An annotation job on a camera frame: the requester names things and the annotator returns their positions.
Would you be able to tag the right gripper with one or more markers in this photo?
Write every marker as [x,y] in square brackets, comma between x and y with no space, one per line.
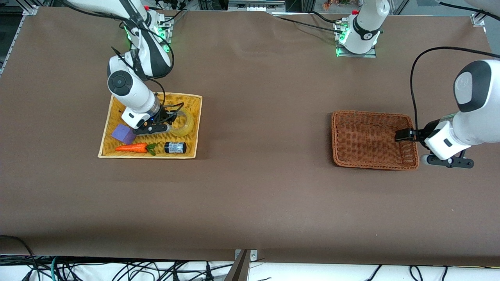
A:
[164,116]

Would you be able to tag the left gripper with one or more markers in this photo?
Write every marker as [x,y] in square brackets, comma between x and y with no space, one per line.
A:
[425,132]

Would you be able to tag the clear packing tape roll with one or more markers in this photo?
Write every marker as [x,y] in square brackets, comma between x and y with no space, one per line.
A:
[190,125]

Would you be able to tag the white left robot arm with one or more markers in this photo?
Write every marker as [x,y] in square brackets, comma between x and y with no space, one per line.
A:
[476,113]

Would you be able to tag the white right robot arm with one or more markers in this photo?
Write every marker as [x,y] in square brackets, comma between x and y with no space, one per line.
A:
[133,89]

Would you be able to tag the small bottle with black cap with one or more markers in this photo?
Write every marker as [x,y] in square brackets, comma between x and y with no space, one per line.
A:
[176,147]

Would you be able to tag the yellow wicker basket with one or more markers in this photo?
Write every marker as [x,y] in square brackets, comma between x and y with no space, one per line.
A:
[192,149]

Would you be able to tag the brown wicker basket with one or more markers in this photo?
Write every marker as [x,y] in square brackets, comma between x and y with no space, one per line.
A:
[363,140]

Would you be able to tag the orange toy carrot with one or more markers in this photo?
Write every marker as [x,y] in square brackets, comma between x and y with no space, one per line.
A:
[133,148]

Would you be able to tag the purple foam cube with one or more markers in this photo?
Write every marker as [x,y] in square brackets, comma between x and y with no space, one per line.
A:
[122,134]

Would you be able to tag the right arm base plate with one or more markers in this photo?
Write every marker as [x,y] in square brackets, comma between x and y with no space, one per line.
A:
[166,27]

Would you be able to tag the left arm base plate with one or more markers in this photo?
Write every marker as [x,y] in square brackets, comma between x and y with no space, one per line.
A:
[371,52]

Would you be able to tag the aluminium corner bracket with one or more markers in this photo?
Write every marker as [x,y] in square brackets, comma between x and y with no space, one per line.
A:
[30,10]
[478,19]

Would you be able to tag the metal table clamp bracket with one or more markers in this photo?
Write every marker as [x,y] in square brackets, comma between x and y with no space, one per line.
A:
[242,269]

